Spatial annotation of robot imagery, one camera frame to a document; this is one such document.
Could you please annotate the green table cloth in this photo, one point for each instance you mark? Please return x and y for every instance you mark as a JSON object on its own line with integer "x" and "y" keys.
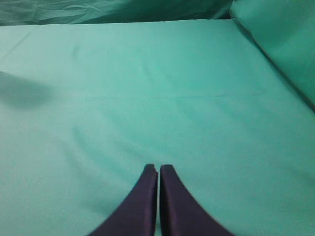
{"x": 83, "y": 108}

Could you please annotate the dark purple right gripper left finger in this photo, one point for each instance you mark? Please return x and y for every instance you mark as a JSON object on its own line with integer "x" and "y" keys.
{"x": 136, "y": 215}

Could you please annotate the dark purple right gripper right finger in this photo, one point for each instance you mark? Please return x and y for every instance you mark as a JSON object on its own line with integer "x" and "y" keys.
{"x": 180, "y": 213}

